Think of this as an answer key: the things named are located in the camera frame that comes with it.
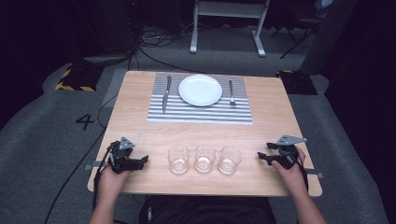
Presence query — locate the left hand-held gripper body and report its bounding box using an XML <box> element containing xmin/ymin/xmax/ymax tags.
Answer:
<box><xmin>106</xmin><ymin>136</ymin><xmax>136</xmax><ymax>175</ymax></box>

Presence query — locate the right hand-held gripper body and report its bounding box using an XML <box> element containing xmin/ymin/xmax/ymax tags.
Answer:
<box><xmin>275</xmin><ymin>133</ymin><xmax>308</xmax><ymax>171</ymax></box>

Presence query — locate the person's left hand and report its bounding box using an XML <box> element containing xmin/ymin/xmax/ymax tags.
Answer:
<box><xmin>97</xmin><ymin>163</ymin><xmax>132</xmax><ymax>200</ymax></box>

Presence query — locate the person's right hand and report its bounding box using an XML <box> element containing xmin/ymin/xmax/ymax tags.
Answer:
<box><xmin>270</xmin><ymin>146</ymin><xmax>308</xmax><ymax>198</ymax></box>

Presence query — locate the clear drinking glass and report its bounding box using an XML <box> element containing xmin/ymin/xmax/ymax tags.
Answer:
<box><xmin>217</xmin><ymin>146</ymin><xmax>243</xmax><ymax>175</ymax></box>
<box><xmin>193</xmin><ymin>144</ymin><xmax>217</xmax><ymax>174</ymax></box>
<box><xmin>167</xmin><ymin>145</ymin><xmax>191</xmax><ymax>175</ymax></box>

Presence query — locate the metal fork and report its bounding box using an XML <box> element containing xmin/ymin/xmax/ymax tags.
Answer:
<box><xmin>228</xmin><ymin>79</ymin><xmax>237</xmax><ymax>106</ymax></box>

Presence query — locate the black yellow striped base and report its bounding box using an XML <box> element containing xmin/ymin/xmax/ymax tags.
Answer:
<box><xmin>276</xmin><ymin>69</ymin><xmax>319</xmax><ymax>96</ymax></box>
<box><xmin>54</xmin><ymin>63</ymin><xmax>104</xmax><ymax>93</ymax></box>

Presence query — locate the metal table knife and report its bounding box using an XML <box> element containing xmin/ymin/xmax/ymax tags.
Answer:
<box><xmin>161</xmin><ymin>75</ymin><xmax>173</xmax><ymax>115</ymax></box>

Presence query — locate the grey striped placemat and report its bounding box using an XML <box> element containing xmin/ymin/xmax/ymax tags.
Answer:
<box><xmin>146</xmin><ymin>72</ymin><xmax>254</xmax><ymax>126</ymax></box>

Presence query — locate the person's dark clothing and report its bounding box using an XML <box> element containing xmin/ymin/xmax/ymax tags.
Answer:
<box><xmin>138</xmin><ymin>195</ymin><xmax>277</xmax><ymax>224</ymax></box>

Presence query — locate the white round plate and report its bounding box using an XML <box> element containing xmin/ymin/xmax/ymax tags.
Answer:
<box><xmin>177</xmin><ymin>74</ymin><xmax>223</xmax><ymax>107</ymax></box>

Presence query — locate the black tripod stand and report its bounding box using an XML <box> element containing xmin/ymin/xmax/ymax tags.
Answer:
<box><xmin>270</xmin><ymin>18</ymin><xmax>321</xmax><ymax>60</ymax></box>

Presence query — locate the grey table bracket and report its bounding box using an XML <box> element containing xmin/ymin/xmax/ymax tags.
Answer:
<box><xmin>304</xmin><ymin>167</ymin><xmax>325</xmax><ymax>180</ymax></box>
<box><xmin>83</xmin><ymin>160</ymin><xmax>104</xmax><ymax>172</ymax></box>

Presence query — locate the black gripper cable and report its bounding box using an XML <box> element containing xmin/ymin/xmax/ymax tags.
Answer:
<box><xmin>297</xmin><ymin>153</ymin><xmax>310</xmax><ymax>192</ymax></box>
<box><xmin>92</xmin><ymin>148</ymin><xmax>114</xmax><ymax>213</ymax></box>

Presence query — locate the black floor cable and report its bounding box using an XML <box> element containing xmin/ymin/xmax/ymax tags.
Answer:
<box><xmin>42</xmin><ymin>92</ymin><xmax>120</xmax><ymax>224</ymax></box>

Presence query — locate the bundle of black cables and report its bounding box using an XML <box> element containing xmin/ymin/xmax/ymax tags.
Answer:
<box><xmin>125</xmin><ymin>18</ymin><xmax>200</xmax><ymax>73</ymax></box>

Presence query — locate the white metal stand frame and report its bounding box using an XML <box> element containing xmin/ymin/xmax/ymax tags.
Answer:
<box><xmin>189</xmin><ymin>0</ymin><xmax>271</xmax><ymax>58</ymax></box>

